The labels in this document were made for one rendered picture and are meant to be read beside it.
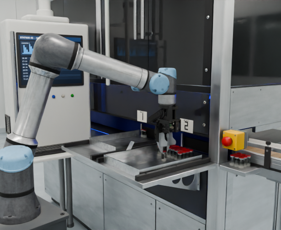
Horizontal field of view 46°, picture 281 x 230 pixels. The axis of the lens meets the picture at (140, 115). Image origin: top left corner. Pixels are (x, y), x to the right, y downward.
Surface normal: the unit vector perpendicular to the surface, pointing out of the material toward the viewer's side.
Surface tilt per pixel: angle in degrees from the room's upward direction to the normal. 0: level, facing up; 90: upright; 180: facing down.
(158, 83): 90
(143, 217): 90
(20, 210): 72
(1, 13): 90
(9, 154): 8
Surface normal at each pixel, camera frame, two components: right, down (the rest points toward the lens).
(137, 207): -0.79, 0.10
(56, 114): 0.56, 0.13
